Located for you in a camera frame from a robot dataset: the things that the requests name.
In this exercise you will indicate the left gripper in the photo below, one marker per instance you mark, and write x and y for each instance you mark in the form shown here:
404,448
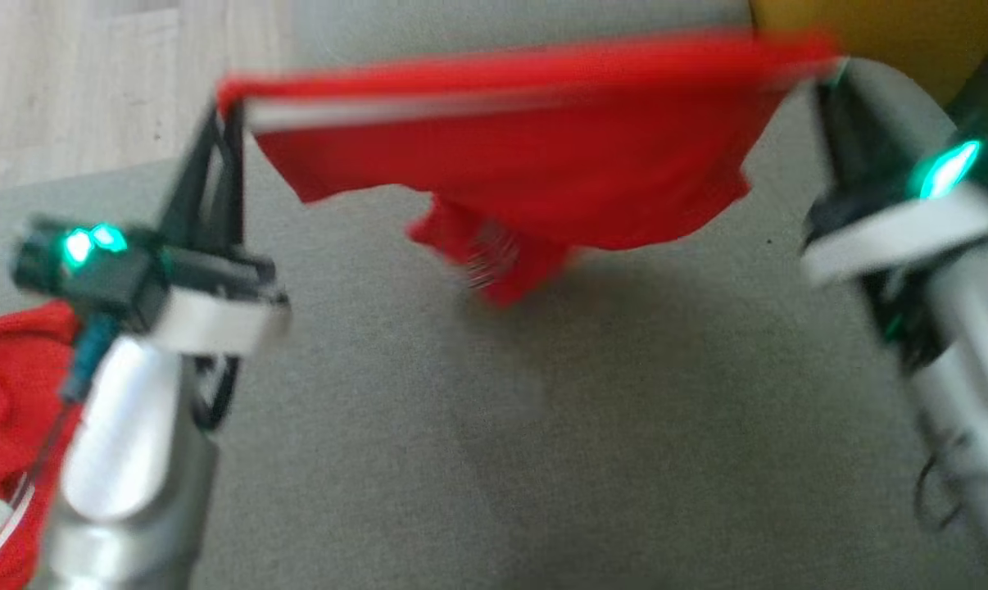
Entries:
215,315

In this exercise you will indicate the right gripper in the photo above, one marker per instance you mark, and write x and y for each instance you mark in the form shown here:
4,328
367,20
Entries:
895,233

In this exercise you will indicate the red basketball jersey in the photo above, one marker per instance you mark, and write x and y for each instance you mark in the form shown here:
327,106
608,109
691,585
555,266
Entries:
502,156

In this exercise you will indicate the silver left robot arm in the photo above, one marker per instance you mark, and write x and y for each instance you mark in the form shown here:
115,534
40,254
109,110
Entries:
125,442

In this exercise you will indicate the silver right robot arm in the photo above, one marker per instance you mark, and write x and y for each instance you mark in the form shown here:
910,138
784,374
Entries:
977,410

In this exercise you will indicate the red garment with white stripes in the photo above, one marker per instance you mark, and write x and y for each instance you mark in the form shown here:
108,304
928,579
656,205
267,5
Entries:
11,393

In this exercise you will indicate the light grey sofa cushion section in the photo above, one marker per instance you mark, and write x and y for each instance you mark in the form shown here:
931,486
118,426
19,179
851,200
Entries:
502,20

